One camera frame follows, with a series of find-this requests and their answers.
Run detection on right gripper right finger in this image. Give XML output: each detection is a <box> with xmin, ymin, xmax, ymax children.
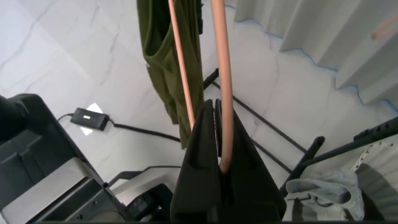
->
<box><xmin>214</xmin><ymin>98</ymin><xmax>287</xmax><ymax>222</ymax></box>

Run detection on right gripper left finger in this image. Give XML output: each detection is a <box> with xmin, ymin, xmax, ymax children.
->
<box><xmin>170</xmin><ymin>99</ymin><xmax>223</xmax><ymax>222</ymax></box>

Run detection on green printed shirt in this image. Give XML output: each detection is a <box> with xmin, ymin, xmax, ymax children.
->
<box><xmin>136</xmin><ymin>0</ymin><xmax>205</xmax><ymax>150</ymax></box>

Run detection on black clothes rack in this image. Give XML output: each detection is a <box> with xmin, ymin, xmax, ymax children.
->
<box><xmin>195</xmin><ymin>0</ymin><xmax>398</xmax><ymax>198</ymax></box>

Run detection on white laundry basket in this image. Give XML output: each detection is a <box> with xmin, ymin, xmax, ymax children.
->
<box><xmin>280</xmin><ymin>141</ymin><xmax>398</xmax><ymax>222</ymax></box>

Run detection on pale grey shorts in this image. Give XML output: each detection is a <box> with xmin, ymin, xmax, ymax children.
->
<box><xmin>285</xmin><ymin>169</ymin><xmax>366</xmax><ymax>222</ymax></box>

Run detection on white curtain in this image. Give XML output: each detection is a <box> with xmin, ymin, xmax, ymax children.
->
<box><xmin>224</xmin><ymin>0</ymin><xmax>398</xmax><ymax>107</ymax></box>

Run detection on black cable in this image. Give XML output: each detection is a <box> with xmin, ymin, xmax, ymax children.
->
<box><xmin>57</xmin><ymin>113</ymin><xmax>182</xmax><ymax>144</ymax></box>

